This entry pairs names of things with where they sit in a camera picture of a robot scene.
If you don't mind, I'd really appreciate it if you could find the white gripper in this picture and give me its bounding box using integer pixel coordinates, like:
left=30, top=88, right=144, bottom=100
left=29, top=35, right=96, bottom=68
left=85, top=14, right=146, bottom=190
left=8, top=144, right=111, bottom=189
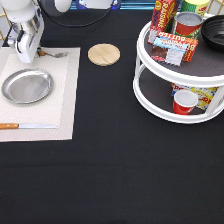
left=7, top=13, right=44, bottom=63

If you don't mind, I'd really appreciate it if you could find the wooden-handled metal fork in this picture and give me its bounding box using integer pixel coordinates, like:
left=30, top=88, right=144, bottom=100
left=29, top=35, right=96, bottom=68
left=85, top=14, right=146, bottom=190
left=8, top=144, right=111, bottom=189
left=37, top=50, right=68, bottom=58

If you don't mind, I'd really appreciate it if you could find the round silver metal plate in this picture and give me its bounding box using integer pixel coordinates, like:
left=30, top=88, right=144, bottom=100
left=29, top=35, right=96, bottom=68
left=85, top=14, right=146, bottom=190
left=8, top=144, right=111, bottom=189
left=2, top=69, right=54, bottom=104

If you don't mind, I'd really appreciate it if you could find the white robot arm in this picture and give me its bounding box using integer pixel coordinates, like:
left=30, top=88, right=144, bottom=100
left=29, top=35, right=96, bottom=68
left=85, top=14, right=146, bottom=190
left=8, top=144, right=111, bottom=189
left=0, top=0, right=72, bottom=63

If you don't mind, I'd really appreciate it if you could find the round wooden coaster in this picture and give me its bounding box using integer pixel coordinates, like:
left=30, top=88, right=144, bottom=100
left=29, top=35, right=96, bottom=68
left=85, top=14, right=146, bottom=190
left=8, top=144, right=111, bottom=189
left=88, top=43, right=120, bottom=66

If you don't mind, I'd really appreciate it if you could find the beige woven placemat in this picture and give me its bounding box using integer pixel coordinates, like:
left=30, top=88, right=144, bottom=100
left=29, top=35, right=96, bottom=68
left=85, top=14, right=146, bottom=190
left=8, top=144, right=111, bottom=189
left=0, top=47, right=80, bottom=142

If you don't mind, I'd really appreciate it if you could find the white two-tier turntable rack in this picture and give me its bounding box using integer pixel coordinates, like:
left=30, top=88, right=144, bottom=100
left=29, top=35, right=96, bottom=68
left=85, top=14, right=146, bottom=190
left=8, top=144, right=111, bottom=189
left=133, top=22, right=224, bottom=124

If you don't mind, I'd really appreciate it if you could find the red raisins box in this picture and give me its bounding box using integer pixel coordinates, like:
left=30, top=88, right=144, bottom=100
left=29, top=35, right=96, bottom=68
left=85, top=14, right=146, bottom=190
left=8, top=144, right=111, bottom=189
left=148, top=0, right=181, bottom=44

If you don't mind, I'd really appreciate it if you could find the orange butter box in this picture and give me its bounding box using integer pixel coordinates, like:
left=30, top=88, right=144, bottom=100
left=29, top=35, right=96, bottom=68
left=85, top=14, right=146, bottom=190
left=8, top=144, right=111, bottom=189
left=152, top=32, right=198, bottom=63

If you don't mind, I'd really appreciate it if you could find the brown chocolate bar packet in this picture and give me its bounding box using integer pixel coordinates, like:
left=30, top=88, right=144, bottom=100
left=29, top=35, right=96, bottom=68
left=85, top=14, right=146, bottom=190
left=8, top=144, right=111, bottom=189
left=151, top=46, right=185, bottom=66

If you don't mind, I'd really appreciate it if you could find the red tin can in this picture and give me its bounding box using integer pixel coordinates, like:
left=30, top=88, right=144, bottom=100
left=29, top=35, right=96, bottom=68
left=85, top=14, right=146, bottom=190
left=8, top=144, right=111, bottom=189
left=173, top=11, right=203, bottom=39

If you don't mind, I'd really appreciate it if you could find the red plastic cup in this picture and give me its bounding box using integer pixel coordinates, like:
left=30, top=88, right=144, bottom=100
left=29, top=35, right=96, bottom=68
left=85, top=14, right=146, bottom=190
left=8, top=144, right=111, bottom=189
left=173, top=89, right=198, bottom=115

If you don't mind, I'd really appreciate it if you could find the green yellow canister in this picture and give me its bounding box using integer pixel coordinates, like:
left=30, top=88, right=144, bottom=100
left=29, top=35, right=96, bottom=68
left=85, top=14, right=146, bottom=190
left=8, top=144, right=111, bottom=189
left=181, top=0, right=210, bottom=16

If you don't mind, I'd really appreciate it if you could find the black bowl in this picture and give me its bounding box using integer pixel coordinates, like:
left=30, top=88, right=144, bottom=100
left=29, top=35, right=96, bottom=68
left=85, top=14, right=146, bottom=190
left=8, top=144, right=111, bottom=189
left=201, top=15, right=224, bottom=52

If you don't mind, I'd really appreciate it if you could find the yellow snack box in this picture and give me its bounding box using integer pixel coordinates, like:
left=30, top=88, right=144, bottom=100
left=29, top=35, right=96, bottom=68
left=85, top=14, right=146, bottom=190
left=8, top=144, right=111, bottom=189
left=171, top=83, right=218, bottom=110

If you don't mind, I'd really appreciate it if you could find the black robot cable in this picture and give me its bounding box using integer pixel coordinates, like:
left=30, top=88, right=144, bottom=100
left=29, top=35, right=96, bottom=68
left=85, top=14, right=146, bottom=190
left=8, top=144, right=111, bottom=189
left=1, top=0, right=116, bottom=48

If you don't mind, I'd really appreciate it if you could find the wooden-handled table knife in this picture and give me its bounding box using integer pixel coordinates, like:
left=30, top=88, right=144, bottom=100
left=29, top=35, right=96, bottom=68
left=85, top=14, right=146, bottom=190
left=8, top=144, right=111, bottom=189
left=0, top=123, right=57, bottom=129

